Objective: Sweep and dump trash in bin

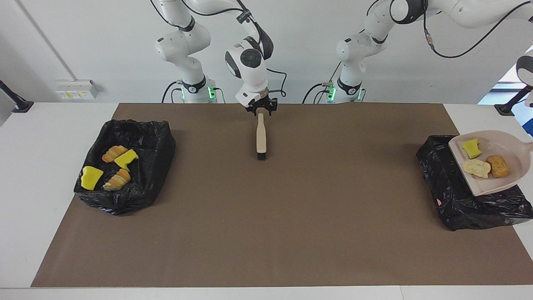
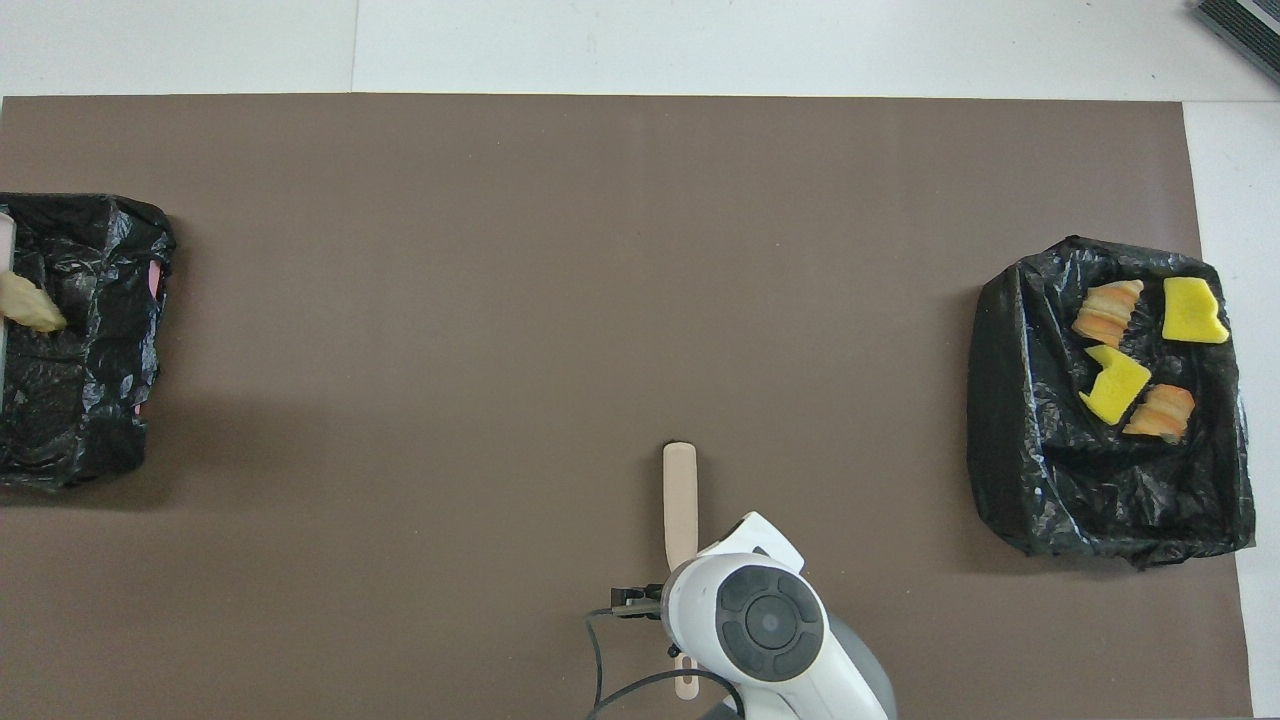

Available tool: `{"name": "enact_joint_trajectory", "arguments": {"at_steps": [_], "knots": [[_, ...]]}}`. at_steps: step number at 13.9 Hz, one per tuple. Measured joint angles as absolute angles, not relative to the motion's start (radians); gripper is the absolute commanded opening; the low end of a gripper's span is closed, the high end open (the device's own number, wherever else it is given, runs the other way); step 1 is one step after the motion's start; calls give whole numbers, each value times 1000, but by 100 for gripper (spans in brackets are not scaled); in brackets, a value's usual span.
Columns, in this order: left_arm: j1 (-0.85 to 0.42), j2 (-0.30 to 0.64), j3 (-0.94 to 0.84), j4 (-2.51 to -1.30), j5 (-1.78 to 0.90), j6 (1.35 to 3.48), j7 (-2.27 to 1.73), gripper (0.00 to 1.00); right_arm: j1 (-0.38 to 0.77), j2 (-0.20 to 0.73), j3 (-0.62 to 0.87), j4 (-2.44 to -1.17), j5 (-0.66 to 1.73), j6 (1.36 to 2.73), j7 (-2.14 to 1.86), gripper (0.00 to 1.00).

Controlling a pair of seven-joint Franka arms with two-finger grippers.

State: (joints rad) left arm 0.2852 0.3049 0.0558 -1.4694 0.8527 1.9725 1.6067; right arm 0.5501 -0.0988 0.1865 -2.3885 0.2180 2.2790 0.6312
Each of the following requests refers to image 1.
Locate beige hand brush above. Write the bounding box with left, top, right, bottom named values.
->
left=256, top=113, right=267, bottom=161

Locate yellow notched sponge piece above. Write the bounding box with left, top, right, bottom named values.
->
left=114, top=149, right=139, bottom=172

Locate orange striped croissant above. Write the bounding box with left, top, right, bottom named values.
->
left=102, top=145, right=129, bottom=163

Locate pale bread chunk large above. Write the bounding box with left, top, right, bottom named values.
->
left=103, top=168, right=132, bottom=192

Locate yellow wedge sponge piece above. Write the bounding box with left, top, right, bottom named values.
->
left=81, top=166, right=104, bottom=191

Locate small yellow green sponge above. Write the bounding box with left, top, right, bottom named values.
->
left=462, top=138, right=482, bottom=160

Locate pale bread chunk small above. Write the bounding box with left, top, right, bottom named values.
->
left=462, top=159, right=491, bottom=179

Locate brown oblong bread roll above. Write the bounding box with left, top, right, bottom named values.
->
left=486, top=155, right=510, bottom=179

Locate beige plastic dustpan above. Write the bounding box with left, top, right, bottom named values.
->
left=448, top=130, right=533, bottom=197

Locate black bag lined bin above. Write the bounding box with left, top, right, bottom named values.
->
left=74, top=119, right=176, bottom=216

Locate black bag bin pink spot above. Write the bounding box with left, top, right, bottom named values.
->
left=416, top=134, right=533, bottom=232

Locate brown table mat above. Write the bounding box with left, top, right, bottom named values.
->
left=31, top=103, right=533, bottom=288

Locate black clamp stand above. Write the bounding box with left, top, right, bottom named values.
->
left=0, top=80, right=34, bottom=113
left=494, top=81, right=533, bottom=116

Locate bright window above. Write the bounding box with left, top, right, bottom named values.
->
left=478, top=44, right=533, bottom=105

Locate white wall socket box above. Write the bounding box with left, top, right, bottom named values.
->
left=55, top=80, right=98, bottom=100

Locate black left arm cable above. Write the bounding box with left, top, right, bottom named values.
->
left=366, top=0, right=533, bottom=59

